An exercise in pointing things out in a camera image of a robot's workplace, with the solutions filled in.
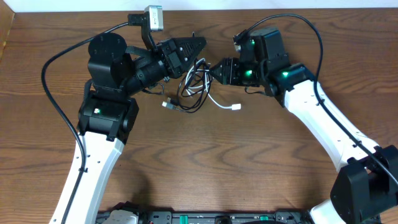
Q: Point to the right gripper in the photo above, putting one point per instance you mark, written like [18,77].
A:
[229,74]

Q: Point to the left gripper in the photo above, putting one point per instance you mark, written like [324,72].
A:
[173,58]

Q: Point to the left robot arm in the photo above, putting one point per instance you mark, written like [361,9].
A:
[109,111]

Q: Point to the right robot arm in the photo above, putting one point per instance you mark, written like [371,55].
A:
[361,190]

